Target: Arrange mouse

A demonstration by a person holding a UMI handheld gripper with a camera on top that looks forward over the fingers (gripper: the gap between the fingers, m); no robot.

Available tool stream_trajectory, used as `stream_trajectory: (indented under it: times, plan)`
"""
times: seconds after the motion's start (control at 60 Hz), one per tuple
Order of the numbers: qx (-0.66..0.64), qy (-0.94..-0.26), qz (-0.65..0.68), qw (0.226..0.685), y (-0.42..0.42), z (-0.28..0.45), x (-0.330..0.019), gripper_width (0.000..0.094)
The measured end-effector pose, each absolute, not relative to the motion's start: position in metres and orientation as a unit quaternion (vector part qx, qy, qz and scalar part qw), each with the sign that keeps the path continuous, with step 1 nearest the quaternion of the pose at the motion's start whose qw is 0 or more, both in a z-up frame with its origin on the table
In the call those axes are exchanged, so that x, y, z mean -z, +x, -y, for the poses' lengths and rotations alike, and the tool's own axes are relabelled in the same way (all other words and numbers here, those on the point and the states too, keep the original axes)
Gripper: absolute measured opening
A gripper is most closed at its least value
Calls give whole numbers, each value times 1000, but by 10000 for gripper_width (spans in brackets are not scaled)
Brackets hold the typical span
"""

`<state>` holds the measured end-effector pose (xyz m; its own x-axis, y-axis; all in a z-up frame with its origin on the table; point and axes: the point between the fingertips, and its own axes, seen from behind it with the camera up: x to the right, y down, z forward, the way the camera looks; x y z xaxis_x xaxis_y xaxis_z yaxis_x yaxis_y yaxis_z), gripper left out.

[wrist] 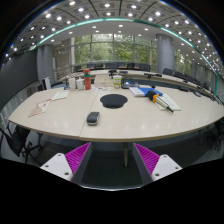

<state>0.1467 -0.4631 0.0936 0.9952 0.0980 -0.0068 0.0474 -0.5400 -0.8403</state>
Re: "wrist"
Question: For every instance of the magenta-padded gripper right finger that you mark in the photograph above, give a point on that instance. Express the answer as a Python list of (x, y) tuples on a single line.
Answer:
[(163, 166)]

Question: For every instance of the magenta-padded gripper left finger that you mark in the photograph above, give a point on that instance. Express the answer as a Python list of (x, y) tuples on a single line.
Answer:
[(58, 165)]

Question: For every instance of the black computer mouse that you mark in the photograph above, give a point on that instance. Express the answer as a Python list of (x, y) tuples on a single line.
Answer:
[(93, 118)]

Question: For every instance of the black mouse pad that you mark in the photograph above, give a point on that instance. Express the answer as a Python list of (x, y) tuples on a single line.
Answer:
[(113, 100)]

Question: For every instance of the black office chair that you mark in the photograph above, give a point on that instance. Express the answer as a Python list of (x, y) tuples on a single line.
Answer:
[(15, 140)]

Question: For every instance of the white paper sheet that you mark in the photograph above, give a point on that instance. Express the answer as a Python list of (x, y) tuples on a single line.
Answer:
[(173, 102)]

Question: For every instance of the blue and white book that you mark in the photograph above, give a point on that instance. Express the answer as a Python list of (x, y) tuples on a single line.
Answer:
[(143, 91)]

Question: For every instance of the white standing sign board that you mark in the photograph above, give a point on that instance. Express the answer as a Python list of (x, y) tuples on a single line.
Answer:
[(46, 83)]

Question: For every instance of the red bottle with green band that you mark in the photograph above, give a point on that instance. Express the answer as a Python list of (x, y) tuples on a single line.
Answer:
[(87, 81)]

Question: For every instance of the paper drink cup with straw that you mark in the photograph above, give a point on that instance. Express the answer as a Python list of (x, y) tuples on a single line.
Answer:
[(117, 83)]

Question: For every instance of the dark office chairs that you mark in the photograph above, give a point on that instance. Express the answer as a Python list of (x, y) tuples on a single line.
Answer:
[(167, 71)]

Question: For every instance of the long curved conference desk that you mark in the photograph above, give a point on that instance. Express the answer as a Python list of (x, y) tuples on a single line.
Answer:
[(140, 74)]

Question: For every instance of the beige cardboard box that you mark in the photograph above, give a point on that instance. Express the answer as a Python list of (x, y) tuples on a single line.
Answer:
[(103, 80)]

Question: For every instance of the ceiling lights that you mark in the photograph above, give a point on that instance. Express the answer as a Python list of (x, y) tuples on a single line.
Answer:
[(107, 5)]

